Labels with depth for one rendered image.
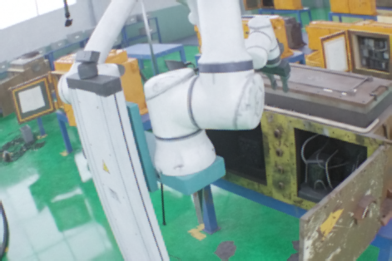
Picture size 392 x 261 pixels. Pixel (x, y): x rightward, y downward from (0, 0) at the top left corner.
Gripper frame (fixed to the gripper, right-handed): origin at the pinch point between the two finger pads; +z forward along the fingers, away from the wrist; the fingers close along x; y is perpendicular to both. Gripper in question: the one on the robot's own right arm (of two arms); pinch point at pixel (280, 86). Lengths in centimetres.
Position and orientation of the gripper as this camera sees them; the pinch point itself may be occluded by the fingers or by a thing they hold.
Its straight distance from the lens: 166.5
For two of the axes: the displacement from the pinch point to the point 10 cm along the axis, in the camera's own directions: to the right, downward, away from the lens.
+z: 3.5, 6.6, 6.7
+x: 7.6, 2.3, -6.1
